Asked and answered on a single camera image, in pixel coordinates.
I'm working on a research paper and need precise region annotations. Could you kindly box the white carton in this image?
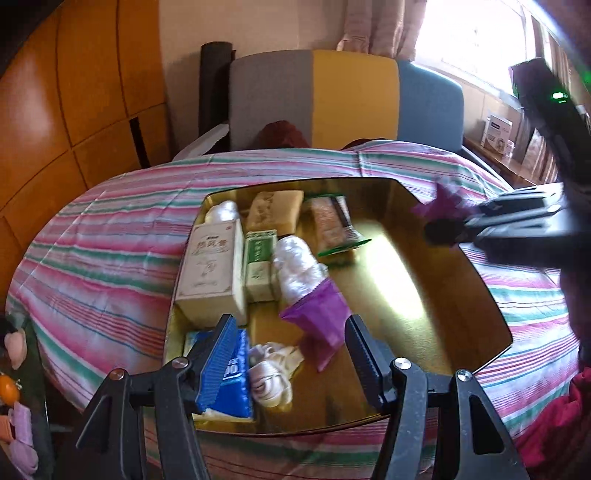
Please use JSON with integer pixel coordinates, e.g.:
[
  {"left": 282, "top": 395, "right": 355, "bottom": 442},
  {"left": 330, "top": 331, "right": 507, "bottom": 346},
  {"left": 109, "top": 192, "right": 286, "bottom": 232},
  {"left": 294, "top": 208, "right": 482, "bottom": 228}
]
[{"left": 482, "top": 112, "right": 515, "bottom": 151}]

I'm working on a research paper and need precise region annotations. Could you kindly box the person's red clothing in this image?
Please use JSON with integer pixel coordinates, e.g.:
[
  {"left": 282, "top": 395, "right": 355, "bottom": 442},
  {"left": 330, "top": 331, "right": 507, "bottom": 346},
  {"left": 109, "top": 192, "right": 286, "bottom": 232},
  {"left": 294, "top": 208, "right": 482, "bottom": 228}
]
[{"left": 515, "top": 364, "right": 591, "bottom": 480}]

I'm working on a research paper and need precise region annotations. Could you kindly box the dark red bag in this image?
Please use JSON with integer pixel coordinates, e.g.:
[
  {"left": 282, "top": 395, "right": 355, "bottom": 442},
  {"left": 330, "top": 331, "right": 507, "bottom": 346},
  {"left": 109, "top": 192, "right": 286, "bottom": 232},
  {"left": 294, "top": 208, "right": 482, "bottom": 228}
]
[{"left": 256, "top": 121, "right": 308, "bottom": 149}]

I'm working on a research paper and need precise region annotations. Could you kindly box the wooden wardrobe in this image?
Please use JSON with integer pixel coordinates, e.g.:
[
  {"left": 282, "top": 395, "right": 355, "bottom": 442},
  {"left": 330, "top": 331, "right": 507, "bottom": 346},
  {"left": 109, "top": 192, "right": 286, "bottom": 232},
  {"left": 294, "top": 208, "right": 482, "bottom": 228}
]
[{"left": 0, "top": 0, "right": 174, "bottom": 287}]

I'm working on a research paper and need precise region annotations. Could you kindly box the window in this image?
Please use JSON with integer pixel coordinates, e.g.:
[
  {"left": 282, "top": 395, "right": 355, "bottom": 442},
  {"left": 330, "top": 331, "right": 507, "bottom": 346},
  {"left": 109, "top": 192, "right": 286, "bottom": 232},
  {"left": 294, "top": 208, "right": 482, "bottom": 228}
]
[{"left": 413, "top": 0, "right": 555, "bottom": 99}]

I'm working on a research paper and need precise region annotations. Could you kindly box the wooden side table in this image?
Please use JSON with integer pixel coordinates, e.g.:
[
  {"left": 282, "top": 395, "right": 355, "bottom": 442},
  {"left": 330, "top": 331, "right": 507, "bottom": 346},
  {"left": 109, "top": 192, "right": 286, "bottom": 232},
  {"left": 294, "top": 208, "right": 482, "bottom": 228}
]
[{"left": 464, "top": 136, "right": 561, "bottom": 190}]

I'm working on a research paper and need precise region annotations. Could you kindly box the purple packet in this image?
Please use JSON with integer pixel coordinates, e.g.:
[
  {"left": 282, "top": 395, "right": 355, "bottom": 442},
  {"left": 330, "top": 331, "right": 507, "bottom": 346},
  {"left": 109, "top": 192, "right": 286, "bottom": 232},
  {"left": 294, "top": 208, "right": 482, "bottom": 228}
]
[
  {"left": 279, "top": 279, "right": 350, "bottom": 372},
  {"left": 412, "top": 182, "right": 468, "bottom": 223}
]

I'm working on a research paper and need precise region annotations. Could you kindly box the gold tin box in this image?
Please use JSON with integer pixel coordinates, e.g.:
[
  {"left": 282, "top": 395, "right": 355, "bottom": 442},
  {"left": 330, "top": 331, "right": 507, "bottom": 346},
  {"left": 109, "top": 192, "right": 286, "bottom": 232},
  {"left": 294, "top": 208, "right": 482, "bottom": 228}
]
[{"left": 164, "top": 178, "right": 513, "bottom": 437}]

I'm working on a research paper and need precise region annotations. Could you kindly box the blue yellow small box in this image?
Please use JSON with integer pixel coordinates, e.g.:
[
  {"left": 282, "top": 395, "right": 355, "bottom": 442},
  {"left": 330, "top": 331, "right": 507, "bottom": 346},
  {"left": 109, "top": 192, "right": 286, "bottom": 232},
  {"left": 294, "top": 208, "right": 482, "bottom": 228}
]
[{"left": 185, "top": 328, "right": 256, "bottom": 422}]

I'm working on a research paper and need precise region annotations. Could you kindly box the large white cotton pack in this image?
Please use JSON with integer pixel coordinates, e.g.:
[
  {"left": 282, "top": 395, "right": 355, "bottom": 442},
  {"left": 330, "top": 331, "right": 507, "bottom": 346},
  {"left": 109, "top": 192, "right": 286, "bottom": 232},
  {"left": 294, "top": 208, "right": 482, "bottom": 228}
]
[{"left": 272, "top": 235, "right": 329, "bottom": 311}]

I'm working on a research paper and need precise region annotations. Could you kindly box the cream tall box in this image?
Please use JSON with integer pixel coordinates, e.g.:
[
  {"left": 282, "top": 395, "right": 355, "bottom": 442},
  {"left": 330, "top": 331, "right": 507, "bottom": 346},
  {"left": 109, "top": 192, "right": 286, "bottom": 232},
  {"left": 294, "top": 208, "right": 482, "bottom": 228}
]
[{"left": 175, "top": 219, "right": 249, "bottom": 329}]

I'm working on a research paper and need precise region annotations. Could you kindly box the dark red cloth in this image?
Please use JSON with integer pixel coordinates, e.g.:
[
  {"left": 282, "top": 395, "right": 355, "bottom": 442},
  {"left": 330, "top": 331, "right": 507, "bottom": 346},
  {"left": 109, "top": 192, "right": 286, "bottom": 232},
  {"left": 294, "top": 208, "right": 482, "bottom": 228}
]
[{"left": 342, "top": 137, "right": 398, "bottom": 151}]

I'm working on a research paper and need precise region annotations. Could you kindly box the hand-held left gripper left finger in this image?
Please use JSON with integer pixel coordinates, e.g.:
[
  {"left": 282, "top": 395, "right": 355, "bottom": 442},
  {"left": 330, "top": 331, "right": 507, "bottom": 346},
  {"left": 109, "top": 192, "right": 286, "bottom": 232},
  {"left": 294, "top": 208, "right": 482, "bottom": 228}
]
[{"left": 69, "top": 315, "right": 238, "bottom": 480}]

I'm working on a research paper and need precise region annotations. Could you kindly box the green tea box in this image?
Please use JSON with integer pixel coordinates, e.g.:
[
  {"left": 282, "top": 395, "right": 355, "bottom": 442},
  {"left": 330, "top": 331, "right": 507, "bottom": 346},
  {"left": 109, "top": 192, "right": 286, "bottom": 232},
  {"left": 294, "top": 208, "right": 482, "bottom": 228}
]
[{"left": 243, "top": 230, "right": 279, "bottom": 304}]

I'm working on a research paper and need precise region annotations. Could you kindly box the yellow sponge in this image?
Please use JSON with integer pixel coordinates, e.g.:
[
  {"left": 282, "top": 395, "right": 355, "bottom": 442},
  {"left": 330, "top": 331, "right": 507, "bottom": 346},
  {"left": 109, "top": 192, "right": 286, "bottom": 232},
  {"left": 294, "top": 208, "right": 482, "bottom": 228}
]
[{"left": 245, "top": 190, "right": 304, "bottom": 234}]

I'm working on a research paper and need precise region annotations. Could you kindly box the person's right forearm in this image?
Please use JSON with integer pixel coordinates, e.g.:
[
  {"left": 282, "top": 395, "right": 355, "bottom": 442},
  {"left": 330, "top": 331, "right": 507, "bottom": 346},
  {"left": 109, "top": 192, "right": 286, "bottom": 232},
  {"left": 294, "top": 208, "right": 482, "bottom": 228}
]
[{"left": 560, "top": 268, "right": 591, "bottom": 366}]

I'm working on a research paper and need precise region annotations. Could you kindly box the beige patterned curtain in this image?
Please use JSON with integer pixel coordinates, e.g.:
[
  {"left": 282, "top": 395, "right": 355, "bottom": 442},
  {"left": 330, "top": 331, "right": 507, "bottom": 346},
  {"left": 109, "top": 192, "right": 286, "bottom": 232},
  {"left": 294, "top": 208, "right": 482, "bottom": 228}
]
[
  {"left": 517, "top": 115, "right": 560, "bottom": 184},
  {"left": 335, "top": 0, "right": 428, "bottom": 61}
]

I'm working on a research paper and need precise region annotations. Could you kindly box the grey yellow blue chair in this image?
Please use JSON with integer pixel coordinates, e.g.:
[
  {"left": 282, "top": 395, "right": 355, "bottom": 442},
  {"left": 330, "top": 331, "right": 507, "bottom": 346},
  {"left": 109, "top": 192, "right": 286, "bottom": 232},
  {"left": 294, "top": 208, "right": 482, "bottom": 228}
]
[{"left": 226, "top": 48, "right": 513, "bottom": 190}]

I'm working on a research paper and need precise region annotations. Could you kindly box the lilac plush item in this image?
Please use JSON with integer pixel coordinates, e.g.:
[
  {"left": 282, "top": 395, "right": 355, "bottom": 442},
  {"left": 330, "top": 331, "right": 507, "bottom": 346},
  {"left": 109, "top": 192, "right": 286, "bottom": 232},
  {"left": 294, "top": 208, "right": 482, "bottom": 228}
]
[{"left": 8, "top": 401, "right": 41, "bottom": 476}]

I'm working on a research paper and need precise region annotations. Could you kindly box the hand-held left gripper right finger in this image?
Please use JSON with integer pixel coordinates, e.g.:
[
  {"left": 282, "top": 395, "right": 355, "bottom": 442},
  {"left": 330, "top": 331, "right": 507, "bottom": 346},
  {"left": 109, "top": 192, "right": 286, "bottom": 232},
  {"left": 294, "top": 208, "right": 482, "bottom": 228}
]
[{"left": 345, "top": 315, "right": 529, "bottom": 480}]

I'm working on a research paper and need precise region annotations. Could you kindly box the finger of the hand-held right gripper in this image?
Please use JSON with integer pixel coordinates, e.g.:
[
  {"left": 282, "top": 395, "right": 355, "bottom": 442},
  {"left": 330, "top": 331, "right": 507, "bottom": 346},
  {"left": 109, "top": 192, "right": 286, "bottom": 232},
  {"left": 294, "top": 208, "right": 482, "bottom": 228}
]
[
  {"left": 424, "top": 216, "right": 570, "bottom": 267},
  {"left": 478, "top": 185, "right": 568, "bottom": 217}
]

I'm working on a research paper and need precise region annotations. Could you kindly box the small white cotton pack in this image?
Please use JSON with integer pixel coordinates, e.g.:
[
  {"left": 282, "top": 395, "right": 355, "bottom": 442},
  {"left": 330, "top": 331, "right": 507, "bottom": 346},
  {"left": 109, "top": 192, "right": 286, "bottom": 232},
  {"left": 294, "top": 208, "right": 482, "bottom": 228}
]
[{"left": 205, "top": 200, "right": 242, "bottom": 228}]

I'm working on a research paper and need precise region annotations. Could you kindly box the black rolled mat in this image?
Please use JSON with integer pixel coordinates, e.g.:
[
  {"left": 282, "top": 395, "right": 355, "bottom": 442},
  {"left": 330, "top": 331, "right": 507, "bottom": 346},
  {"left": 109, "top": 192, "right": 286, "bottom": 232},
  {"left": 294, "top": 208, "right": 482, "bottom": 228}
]
[{"left": 198, "top": 42, "right": 234, "bottom": 139}]

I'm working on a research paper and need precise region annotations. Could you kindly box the striped tablecloth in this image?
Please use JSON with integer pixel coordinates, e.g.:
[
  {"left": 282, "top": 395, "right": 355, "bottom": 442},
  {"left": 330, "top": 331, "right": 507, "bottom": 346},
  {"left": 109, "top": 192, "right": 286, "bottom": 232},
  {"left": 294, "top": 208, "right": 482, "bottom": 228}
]
[{"left": 6, "top": 141, "right": 583, "bottom": 480}]

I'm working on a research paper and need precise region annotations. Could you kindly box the clear snack packet green edge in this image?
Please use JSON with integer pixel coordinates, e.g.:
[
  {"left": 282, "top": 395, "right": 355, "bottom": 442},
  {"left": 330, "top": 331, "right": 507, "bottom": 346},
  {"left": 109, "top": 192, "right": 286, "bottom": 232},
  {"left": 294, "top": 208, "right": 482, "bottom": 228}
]
[{"left": 305, "top": 196, "right": 372, "bottom": 267}]

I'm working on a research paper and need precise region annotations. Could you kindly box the white cloth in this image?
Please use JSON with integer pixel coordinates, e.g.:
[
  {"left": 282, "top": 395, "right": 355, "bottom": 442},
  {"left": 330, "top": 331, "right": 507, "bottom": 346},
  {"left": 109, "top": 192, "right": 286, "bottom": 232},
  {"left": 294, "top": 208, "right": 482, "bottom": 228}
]
[{"left": 249, "top": 342, "right": 306, "bottom": 409}]

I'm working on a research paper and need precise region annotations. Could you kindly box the small orange ball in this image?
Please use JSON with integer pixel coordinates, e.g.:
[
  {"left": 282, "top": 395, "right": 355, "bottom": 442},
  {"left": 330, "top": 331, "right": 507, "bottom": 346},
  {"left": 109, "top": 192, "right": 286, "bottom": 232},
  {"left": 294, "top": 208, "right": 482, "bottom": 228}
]
[{"left": 0, "top": 375, "right": 20, "bottom": 407}]

